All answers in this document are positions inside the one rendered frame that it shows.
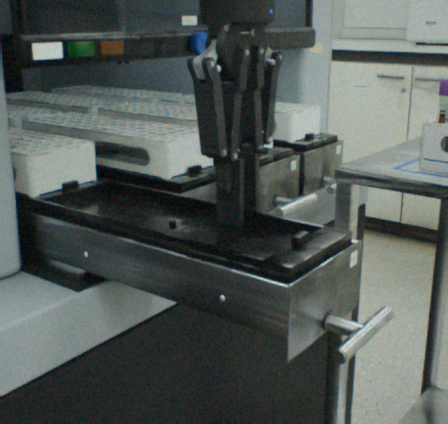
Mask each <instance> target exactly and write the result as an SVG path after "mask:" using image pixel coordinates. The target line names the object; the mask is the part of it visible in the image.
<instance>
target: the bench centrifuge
mask: <svg viewBox="0 0 448 424"><path fill-rule="evenodd" d="M406 39H407V41H408V42H416V45H425V44H426V42H439V43H448V0H409V9H408V22H407V33H406Z"/></svg>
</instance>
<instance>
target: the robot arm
mask: <svg viewBox="0 0 448 424"><path fill-rule="evenodd" d="M199 1H200V21H201V22H202V23H203V24H205V25H207V27H208V32H207V37H206V40H205V51H204V52H203V53H202V54H201V55H199V56H190V57H189V58H188V60H187V66H188V69H189V71H190V74H191V77H192V80H193V83H194V92H195V100H196V110H197V119H198V128H199V138H200V147H201V153H202V154H203V155H204V156H206V157H208V158H213V159H214V160H215V163H216V220H217V221H219V222H223V223H227V224H232V225H236V226H240V225H242V224H244V209H248V210H252V211H257V212H260V154H264V155H265V154H267V153H268V151H269V148H263V146H264V145H270V144H271V142H272V133H273V122H274V111H275V100H276V90H277V79H278V72H279V69H280V65H281V62H282V58H283V54H282V52H281V51H273V50H270V49H269V48H268V38H267V34H266V25H270V24H273V23H275V22H276V20H277V0H199ZM223 82H230V83H223ZM262 131H263V133H262ZM238 149H239V150H240V151H239V150H238Z"/></svg>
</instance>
